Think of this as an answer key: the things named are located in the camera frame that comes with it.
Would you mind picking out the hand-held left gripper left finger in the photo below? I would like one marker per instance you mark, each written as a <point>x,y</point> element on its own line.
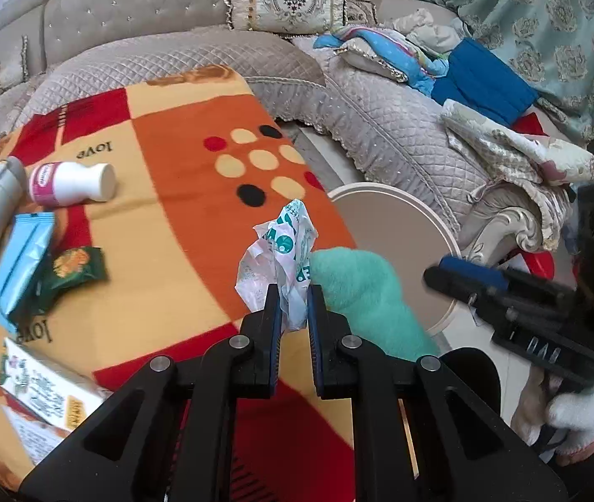
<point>276,324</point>

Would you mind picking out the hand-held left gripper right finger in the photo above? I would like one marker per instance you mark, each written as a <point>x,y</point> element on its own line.
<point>313,329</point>

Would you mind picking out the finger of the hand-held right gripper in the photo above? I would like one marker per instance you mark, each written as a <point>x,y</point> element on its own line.
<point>464,288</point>
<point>472,271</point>

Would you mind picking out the white green wrapper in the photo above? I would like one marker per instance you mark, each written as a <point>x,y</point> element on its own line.
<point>281,240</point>

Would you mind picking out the round beige trash bin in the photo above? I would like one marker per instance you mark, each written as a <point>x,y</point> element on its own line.
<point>391,225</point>

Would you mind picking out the person's right hand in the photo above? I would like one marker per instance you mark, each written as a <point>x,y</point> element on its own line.
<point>579,413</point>

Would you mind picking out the red plastic object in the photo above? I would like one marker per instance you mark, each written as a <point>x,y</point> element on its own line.
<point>532,262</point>

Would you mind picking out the green fluffy towel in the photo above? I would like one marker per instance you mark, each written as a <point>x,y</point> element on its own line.
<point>364,293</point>

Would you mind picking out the beige floral quilt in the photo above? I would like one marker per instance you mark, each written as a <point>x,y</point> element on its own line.
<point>516,149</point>

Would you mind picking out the beige quilted sofa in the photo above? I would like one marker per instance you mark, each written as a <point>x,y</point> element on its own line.
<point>380,125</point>

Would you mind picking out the blue folded cloth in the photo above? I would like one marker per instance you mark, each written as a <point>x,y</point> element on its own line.
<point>479,83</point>

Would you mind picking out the orange red checkered printed blanket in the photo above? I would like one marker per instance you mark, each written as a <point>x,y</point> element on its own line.
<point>171,167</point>

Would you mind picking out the dark green snack packet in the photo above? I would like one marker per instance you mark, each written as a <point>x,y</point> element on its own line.
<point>74,266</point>

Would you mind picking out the colourful blue striped blanket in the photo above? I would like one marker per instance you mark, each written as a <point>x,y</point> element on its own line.
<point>380,49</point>

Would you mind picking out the white and gold carton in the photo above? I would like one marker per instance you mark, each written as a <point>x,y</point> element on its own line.
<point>41,387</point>

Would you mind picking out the beige crumpled clothing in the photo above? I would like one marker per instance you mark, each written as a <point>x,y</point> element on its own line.
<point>427,29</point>

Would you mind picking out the white bottle with pink label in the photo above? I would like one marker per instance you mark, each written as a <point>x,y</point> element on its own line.
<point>72,180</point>

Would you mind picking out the teal patterned curtain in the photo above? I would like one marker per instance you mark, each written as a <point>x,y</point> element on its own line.
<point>537,21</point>

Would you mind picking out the light blue packet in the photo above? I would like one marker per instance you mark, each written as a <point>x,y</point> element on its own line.
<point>22,266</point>

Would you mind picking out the white printed flat packet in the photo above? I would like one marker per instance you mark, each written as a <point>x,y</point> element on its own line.
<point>30,434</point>

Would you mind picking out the brown patterned cushion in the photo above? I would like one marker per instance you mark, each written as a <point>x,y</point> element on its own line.
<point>363,11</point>

